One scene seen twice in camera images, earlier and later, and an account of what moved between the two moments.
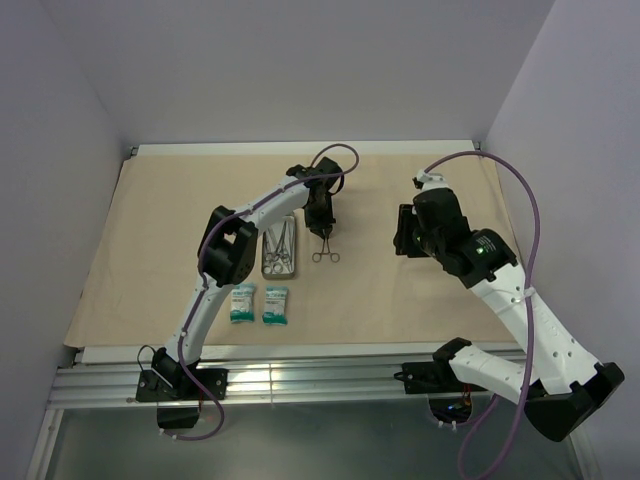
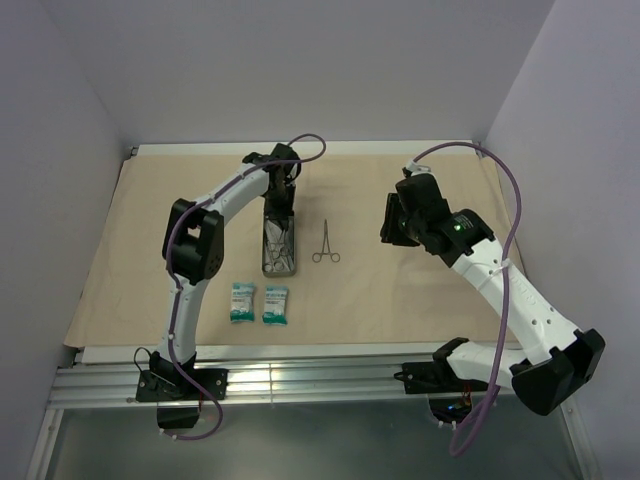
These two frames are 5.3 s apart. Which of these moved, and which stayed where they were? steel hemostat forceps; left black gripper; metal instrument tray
Moved: left black gripper
Stayed: steel hemostat forceps; metal instrument tray
